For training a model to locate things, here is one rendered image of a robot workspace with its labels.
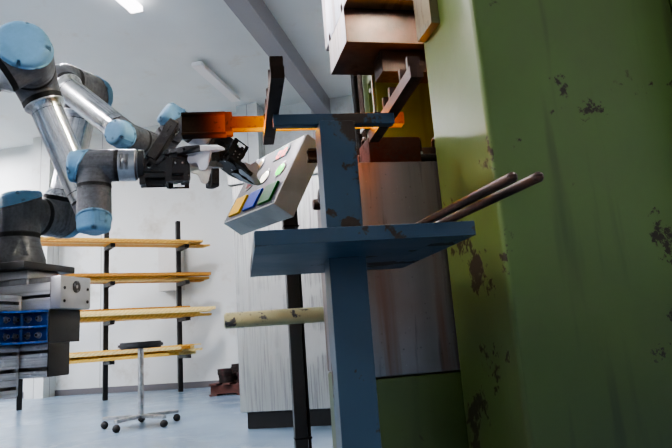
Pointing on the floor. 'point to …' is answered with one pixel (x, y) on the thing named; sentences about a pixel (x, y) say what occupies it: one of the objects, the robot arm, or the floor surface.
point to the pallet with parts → (229, 378)
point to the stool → (140, 391)
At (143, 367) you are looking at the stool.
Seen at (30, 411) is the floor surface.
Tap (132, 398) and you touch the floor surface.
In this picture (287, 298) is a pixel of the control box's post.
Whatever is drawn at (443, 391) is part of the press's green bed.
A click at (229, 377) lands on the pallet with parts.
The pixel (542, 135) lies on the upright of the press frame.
